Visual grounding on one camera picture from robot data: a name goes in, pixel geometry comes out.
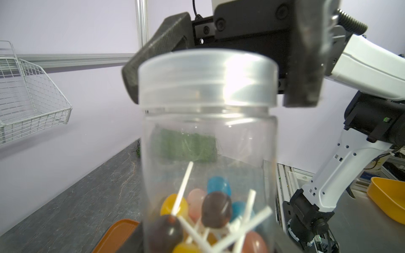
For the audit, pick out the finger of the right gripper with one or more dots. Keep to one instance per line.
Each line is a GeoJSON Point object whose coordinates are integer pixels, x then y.
{"type": "Point", "coordinates": [174, 34]}

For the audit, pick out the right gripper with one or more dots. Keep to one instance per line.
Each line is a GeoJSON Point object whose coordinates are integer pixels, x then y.
{"type": "Point", "coordinates": [297, 35]}

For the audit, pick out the clear plastic jar lid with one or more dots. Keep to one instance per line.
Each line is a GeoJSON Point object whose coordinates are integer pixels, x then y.
{"type": "Point", "coordinates": [208, 78]}

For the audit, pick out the clear plastic candy jar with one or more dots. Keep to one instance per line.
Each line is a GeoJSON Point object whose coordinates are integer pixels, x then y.
{"type": "Point", "coordinates": [226, 206]}

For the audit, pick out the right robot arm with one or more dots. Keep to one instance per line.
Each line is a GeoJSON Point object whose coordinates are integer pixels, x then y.
{"type": "Point", "coordinates": [373, 122]}

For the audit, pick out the green artificial grass mat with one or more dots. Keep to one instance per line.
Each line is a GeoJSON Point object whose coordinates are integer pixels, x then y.
{"type": "Point", "coordinates": [167, 145]}

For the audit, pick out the yellow plastic bin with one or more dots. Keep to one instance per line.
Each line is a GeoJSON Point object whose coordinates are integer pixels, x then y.
{"type": "Point", "coordinates": [389, 196]}

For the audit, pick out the orange wooden tray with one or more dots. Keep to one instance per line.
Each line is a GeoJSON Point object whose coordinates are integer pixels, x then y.
{"type": "Point", "coordinates": [115, 236]}

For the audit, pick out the white wire wall basket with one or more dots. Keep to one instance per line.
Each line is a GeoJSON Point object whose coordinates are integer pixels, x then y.
{"type": "Point", "coordinates": [30, 100]}

